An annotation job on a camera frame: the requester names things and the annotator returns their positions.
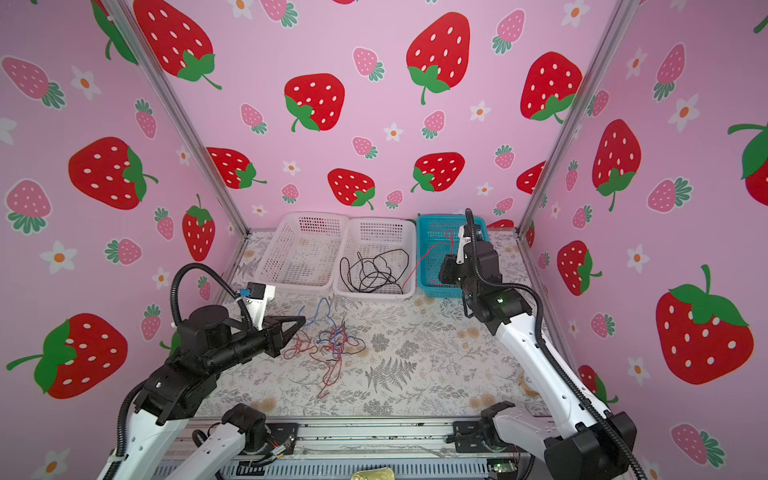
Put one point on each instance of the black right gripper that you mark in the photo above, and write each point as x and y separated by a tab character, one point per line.
446	273

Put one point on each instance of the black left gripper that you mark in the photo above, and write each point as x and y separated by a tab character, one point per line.
276	336

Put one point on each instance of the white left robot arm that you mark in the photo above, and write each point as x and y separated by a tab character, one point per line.
157	410

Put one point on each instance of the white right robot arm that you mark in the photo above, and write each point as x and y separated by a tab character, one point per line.
588	440

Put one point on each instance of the teal plastic basket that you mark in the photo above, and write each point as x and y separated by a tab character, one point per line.
437	237

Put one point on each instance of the left white plastic basket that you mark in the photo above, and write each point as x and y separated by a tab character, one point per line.
302	253

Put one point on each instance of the white plastic basket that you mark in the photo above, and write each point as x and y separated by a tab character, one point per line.
377	260
302	253

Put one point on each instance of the middle white plastic basket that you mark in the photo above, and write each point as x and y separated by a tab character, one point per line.
377	260

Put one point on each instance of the gold object at bottom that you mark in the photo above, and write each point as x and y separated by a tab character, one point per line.
374	474

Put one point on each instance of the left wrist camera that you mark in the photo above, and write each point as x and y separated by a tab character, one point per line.
255	298

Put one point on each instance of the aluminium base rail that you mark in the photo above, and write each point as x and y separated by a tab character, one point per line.
336	448

